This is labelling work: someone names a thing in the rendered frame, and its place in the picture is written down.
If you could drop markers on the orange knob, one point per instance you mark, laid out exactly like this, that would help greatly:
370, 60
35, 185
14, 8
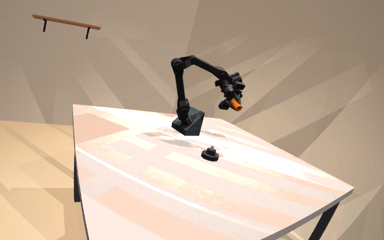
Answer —
236, 105

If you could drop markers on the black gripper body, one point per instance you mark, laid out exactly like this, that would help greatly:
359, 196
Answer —
227, 90

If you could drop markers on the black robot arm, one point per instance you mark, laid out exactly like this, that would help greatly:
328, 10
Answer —
178, 64

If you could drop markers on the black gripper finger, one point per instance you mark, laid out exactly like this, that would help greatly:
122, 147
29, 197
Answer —
237, 95
227, 103

